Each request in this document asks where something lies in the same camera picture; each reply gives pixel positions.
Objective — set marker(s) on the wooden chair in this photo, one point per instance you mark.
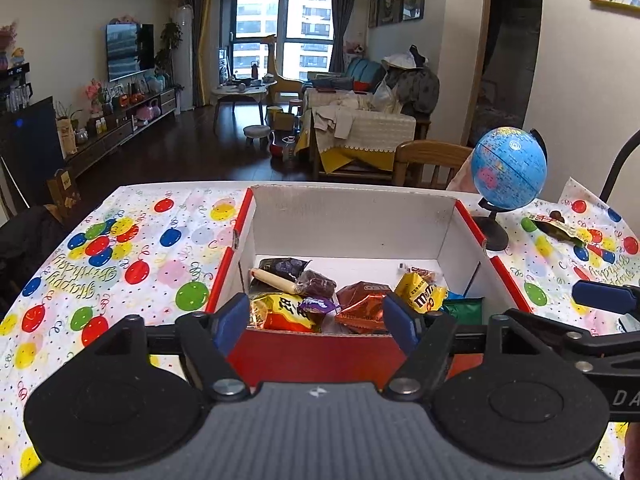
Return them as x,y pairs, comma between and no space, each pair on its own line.
430,160

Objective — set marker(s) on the dark television cabinet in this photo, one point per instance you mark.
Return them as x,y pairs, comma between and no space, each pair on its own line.
125,130

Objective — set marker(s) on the grey desk lamp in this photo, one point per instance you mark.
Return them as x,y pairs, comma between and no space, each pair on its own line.
617,165

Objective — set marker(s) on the small purple candy packet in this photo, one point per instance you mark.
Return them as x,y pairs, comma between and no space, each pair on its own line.
315,305

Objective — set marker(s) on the round coffee table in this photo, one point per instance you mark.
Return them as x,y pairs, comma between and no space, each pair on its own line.
240,95

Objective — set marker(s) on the black water dispenser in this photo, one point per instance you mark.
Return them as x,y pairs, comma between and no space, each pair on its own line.
30,145

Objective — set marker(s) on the gold red foil snack packet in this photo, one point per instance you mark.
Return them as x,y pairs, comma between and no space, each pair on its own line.
280,316

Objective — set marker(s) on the white tower air conditioner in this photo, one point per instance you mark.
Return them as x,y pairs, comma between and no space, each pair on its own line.
182,60

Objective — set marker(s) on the dark snack wrapper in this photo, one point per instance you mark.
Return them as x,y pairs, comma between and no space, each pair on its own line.
555,230

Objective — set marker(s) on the brown paper bag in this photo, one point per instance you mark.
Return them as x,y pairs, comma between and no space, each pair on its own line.
65,190

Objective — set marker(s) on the beige sausage stick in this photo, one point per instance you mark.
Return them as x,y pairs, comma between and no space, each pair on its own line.
275,280

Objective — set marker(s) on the flat screen television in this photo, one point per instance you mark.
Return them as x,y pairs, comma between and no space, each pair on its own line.
127,52

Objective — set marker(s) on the brown jelly snack packet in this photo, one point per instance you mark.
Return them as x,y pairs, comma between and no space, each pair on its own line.
316,285

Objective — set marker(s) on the balloon print tablecloth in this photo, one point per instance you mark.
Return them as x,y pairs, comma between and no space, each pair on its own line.
150,260

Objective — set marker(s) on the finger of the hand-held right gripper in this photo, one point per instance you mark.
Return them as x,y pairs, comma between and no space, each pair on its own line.
550,330
605,294

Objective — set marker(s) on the dark purple snack packet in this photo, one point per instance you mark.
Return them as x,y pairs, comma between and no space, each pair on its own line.
277,266

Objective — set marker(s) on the red cardboard box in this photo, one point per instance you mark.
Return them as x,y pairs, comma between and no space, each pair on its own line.
360,230

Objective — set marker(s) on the small round stool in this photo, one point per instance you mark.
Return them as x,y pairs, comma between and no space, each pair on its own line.
257,134

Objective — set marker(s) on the dried flower vase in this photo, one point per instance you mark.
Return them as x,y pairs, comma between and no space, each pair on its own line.
7,45

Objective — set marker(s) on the large window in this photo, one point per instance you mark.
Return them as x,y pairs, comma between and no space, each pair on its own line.
280,30

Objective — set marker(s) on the blue desk globe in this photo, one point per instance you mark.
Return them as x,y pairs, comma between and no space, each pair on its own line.
510,167

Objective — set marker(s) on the green potted plant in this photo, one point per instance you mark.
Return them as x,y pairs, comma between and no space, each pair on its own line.
170,40

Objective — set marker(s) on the orange brown foil packet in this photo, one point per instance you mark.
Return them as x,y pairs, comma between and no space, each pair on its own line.
362,305

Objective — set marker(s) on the green snack packet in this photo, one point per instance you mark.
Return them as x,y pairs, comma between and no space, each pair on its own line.
462,310

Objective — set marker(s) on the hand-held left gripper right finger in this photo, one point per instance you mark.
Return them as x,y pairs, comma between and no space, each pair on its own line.
400,322

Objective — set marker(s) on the yellow candy packet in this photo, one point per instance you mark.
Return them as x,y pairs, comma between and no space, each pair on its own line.
422,297

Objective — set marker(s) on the black jacket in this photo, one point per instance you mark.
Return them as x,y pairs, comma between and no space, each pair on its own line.
30,250

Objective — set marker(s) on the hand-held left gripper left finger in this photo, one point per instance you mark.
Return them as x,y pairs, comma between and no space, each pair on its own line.
232,325

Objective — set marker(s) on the cluttered sofa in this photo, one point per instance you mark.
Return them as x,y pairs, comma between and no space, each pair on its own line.
365,125

